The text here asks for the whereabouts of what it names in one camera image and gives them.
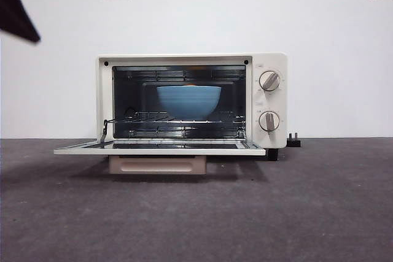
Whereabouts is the blue ribbed bowl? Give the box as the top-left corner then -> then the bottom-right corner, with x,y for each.
156,85 -> 222,120

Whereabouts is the glass oven door beige handle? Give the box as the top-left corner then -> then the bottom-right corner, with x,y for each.
53,119 -> 267,175

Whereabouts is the white Toshiba toaster oven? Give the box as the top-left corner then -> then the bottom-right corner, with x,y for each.
96,52 -> 288,161

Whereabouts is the beige oven knob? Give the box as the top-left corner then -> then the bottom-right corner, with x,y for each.
259,111 -> 281,133
259,71 -> 281,92

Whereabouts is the black power plug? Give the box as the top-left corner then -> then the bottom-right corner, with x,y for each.
287,132 -> 302,148

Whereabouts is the metal wire oven rack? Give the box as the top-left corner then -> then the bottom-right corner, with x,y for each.
124,107 -> 246,128

